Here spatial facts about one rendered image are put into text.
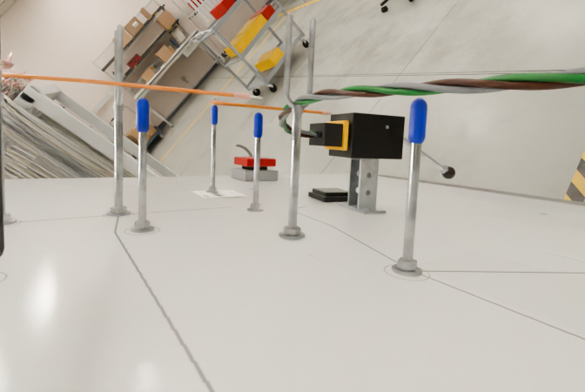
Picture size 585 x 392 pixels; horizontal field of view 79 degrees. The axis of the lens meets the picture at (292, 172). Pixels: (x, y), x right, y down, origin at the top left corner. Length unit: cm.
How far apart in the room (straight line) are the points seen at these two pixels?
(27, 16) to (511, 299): 851
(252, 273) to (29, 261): 11
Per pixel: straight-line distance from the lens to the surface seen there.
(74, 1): 852
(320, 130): 31
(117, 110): 30
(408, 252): 19
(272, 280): 17
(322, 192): 39
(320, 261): 20
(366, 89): 19
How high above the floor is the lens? 133
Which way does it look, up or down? 29 degrees down
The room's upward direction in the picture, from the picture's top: 48 degrees counter-clockwise
